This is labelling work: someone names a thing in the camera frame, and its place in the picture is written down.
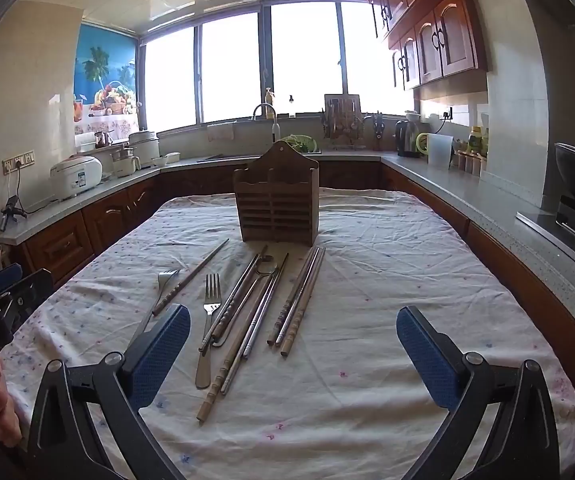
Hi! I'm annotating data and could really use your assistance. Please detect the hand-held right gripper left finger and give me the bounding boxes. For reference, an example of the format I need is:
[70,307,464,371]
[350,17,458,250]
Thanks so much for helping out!
[26,304,192,480]

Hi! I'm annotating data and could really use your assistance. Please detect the metal dish rack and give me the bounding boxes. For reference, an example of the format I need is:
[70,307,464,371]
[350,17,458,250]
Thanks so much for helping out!
[321,97,368,151]

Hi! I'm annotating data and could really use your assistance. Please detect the metal fork with flat handle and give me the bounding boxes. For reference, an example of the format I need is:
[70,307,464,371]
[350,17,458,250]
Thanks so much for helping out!
[195,273,222,390]

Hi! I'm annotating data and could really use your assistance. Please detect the metal spoon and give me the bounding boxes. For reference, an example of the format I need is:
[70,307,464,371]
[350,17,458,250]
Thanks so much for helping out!
[206,255,277,356]

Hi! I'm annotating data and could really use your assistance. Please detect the gold wall socket strip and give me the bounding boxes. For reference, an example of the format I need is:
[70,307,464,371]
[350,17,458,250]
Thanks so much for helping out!
[2,152,36,176]

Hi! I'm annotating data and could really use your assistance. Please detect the wooden cutting board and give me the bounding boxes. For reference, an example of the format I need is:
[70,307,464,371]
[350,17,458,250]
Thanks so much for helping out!
[324,93,361,117]

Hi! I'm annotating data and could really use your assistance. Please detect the grey speckled countertop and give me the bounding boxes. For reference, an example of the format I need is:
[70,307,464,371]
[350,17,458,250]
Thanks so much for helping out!
[0,147,575,356]

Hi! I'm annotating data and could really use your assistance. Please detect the green colander with vegetables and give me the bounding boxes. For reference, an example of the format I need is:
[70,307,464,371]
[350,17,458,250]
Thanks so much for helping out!
[280,133,321,155]

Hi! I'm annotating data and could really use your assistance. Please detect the long light wooden chopstick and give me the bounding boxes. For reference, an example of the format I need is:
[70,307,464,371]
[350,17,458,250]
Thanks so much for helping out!
[196,252,291,423]

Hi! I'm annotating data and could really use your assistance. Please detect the white dishcloth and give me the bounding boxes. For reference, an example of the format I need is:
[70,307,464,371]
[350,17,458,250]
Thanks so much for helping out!
[206,122,236,142]

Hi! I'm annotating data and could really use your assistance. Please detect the blue beach fruit poster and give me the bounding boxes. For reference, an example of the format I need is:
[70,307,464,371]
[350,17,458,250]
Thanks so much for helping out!
[72,22,141,136]

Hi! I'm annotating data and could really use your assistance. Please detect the white floral tablecloth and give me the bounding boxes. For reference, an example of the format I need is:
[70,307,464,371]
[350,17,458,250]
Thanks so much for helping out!
[5,187,575,480]

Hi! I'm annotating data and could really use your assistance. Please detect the black gas stove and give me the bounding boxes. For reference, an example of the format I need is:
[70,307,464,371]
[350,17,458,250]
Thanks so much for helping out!
[515,195,575,273]

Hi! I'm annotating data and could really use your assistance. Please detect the wooden utensil holder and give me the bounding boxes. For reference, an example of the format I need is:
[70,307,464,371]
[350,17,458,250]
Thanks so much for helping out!
[232,140,321,247]

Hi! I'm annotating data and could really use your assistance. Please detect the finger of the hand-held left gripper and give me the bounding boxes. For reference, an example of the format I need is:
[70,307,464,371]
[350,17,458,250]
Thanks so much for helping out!
[4,268,54,332]
[0,263,23,301]

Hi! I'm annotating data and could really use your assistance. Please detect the metal fork with curved handle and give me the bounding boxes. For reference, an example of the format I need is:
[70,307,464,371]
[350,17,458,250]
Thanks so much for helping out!
[126,269,182,348]

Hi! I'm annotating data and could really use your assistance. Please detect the large kitchen window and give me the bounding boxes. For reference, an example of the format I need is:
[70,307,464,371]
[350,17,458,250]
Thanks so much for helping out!
[138,0,418,133]

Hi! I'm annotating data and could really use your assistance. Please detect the dark wooden chopstick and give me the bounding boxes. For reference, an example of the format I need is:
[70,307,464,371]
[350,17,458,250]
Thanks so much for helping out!
[152,238,230,317]

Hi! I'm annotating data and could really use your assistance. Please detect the kitchen sink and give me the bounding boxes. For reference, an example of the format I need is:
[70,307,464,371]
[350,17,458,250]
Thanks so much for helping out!
[196,152,248,163]

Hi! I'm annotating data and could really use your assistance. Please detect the white electric pot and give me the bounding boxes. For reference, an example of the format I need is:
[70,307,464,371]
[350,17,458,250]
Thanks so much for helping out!
[128,130,161,163]

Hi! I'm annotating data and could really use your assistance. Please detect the metal chopstick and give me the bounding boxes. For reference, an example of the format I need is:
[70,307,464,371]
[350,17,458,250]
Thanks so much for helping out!
[242,266,282,360]
[222,270,276,395]

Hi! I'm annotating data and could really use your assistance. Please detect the clear pitcher with green handle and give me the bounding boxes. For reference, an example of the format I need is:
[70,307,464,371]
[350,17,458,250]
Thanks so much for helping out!
[416,131,454,168]

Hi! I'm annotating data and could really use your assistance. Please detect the small black tripod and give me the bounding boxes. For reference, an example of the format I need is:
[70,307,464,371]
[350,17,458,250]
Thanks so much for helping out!
[0,195,28,233]

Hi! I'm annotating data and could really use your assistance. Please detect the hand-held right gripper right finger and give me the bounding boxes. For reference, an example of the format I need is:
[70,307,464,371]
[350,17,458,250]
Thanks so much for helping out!
[396,305,561,480]

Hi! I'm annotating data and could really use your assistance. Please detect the red wooden wall cabinets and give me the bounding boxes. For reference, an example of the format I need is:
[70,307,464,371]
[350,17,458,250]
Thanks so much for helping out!
[362,0,488,92]

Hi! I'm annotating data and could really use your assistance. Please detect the steel electric kettle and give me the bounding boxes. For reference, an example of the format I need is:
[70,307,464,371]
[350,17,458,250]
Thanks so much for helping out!
[394,119,422,157]

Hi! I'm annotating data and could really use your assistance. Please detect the brown chopstick with banded end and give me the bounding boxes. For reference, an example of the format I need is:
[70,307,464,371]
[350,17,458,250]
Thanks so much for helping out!
[268,247,315,346]
[275,247,322,347]

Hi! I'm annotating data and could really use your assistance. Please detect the curved metal faucet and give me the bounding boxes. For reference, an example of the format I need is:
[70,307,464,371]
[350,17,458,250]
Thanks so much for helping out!
[252,103,281,145]

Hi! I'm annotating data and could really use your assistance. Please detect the row of spice jars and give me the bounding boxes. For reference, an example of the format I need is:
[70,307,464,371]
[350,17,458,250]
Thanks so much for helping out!
[455,150,483,177]

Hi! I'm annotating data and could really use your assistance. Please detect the patterned brown chopstick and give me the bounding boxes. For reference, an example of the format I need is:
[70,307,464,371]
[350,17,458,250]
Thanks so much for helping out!
[198,252,261,353]
[212,244,269,347]

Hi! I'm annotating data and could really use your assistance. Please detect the scissors in holder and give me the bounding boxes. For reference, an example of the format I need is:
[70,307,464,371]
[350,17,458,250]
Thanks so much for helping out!
[370,111,388,152]

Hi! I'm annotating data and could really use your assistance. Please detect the white rice cooker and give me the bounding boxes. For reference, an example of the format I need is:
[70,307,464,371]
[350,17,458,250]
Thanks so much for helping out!
[49,156,103,200]

